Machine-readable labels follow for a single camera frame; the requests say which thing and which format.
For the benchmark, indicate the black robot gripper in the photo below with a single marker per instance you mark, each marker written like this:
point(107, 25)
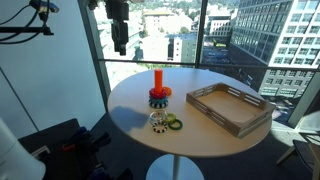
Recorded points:
point(118, 12)

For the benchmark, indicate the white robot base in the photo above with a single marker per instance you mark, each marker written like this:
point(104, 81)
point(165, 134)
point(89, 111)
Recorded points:
point(15, 162)

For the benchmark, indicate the black bag with clamps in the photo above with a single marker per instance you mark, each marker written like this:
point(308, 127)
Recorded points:
point(68, 151)

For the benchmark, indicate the wooden slatted tray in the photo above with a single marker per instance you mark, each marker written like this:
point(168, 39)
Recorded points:
point(234, 110)

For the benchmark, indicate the chair at right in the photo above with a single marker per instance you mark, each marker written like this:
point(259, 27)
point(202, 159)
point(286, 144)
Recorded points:
point(308, 152)

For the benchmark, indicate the orange stacking stand post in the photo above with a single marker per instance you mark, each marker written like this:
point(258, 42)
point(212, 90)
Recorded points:
point(158, 80)

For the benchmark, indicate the round white pedestal table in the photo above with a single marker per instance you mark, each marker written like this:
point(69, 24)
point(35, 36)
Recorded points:
point(192, 135)

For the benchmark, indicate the camera on black mount arm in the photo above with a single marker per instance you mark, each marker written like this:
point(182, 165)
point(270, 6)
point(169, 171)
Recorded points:
point(42, 10)

